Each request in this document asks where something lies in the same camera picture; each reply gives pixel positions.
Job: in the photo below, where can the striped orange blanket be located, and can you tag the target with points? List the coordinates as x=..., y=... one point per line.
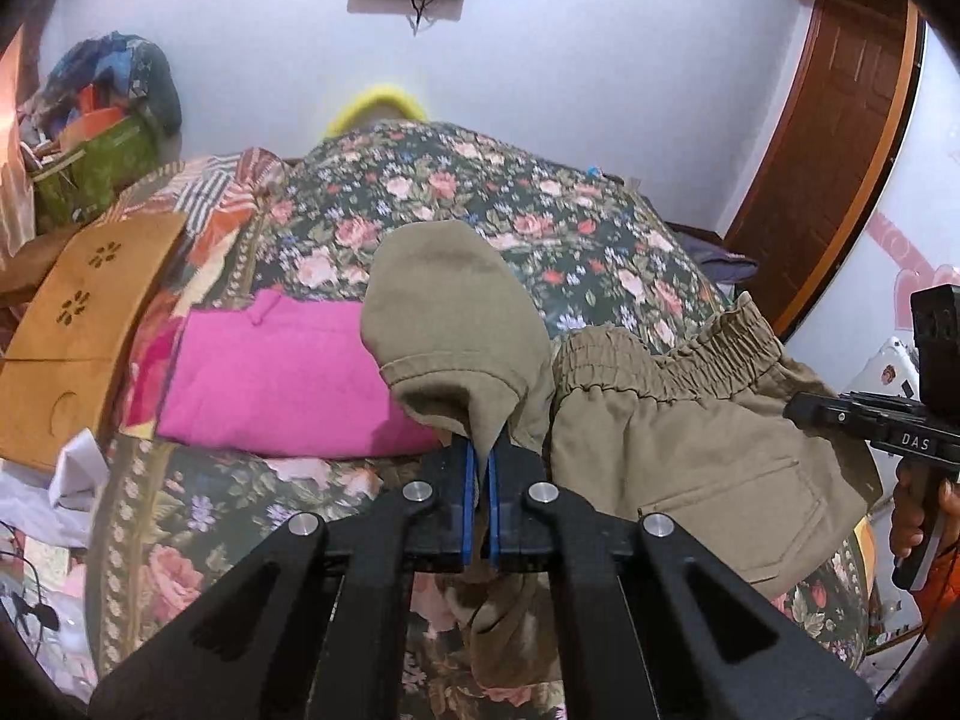
x=216, y=194

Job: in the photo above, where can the person right hand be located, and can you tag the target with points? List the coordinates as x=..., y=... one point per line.
x=908, y=515

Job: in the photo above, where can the floral dark green bedspread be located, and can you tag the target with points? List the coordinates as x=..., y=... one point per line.
x=589, y=252

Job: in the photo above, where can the pile of colourful clothes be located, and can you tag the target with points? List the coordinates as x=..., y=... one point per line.
x=97, y=84

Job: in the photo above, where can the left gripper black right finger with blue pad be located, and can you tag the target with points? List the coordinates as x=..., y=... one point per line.
x=649, y=623

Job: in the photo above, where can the wooden folding lap table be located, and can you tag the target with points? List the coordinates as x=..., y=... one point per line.
x=64, y=364

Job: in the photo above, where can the yellow pool noodle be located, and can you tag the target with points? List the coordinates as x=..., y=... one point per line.
x=374, y=104

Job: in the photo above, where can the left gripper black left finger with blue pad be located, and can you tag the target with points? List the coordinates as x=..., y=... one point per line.
x=312, y=623

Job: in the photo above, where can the olive khaki pants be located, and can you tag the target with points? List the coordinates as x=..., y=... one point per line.
x=698, y=433

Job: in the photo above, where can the pink folded cloth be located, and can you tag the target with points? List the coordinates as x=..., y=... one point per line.
x=284, y=378

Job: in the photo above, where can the white paper sheet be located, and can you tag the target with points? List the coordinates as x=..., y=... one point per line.
x=80, y=473

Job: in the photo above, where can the brown wooden door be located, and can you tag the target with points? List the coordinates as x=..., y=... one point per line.
x=833, y=148

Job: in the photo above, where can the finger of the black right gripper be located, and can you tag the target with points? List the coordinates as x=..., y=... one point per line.
x=897, y=425

